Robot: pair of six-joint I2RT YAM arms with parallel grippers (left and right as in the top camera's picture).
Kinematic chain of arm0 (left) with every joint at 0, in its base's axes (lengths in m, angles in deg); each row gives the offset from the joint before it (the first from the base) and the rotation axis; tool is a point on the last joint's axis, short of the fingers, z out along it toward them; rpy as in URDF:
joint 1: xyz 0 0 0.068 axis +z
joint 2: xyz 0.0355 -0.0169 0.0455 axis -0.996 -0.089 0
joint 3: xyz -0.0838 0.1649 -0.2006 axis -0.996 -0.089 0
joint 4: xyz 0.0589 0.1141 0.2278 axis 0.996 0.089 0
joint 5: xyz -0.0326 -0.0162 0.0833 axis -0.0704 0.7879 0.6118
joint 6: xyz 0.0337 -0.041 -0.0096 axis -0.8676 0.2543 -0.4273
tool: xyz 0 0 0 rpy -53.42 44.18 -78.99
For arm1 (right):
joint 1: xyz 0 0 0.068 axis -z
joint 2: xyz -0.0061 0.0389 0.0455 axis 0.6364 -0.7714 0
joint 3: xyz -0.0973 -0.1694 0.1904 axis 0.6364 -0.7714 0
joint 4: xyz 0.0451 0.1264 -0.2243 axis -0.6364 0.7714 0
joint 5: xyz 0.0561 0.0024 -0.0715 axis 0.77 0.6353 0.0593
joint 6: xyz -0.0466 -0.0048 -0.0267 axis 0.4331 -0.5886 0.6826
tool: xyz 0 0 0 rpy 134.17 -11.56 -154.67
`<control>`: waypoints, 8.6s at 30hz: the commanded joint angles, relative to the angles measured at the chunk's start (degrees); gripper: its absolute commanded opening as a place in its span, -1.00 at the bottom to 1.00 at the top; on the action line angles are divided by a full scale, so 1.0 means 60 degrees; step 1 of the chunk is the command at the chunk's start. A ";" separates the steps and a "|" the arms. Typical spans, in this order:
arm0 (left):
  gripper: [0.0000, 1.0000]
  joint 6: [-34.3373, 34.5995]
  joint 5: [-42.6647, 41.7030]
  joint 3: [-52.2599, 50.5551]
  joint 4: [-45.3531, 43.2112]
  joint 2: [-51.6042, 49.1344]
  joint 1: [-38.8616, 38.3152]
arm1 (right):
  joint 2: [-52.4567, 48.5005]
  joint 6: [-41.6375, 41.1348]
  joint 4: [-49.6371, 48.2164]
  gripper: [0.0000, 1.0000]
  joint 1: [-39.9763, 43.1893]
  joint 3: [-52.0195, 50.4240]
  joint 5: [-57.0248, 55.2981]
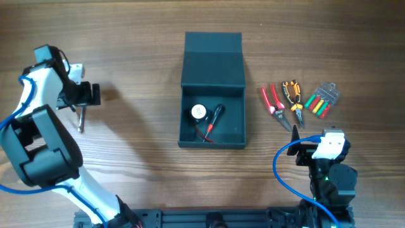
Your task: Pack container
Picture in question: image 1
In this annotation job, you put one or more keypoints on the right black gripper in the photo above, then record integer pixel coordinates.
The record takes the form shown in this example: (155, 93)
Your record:
(305, 152)

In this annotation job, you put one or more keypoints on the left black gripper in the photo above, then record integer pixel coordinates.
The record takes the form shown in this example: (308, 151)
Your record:
(84, 95)

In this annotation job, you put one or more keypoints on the silver L-shaped socket wrench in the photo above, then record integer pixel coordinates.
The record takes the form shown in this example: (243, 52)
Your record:
(81, 120)

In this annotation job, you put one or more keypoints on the clear case coloured screwdrivers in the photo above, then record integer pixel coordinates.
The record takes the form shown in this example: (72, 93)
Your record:
(323, 99)

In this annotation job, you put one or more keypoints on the black red screwdriver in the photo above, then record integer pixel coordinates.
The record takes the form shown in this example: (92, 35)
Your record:
(218, 110)

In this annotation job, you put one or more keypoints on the round black tape measure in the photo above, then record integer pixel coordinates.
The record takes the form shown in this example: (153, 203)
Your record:
(199, 114)

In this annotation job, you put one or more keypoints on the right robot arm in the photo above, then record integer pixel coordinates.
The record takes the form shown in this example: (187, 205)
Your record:
(332, 183)

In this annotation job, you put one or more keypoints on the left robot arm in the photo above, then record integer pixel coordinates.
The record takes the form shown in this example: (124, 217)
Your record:
(43, 153)

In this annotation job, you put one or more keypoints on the orange black long-nose pliers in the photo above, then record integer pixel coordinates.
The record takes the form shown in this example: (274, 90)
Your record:
(294, 100)

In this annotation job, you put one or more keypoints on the dark green open box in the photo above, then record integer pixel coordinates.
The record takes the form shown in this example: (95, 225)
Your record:
(213, 73)

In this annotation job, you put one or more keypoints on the red handled snips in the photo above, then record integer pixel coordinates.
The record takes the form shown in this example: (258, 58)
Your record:
(276, 109)

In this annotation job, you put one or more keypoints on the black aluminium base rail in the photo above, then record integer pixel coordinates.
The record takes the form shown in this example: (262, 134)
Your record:
(272, 217)

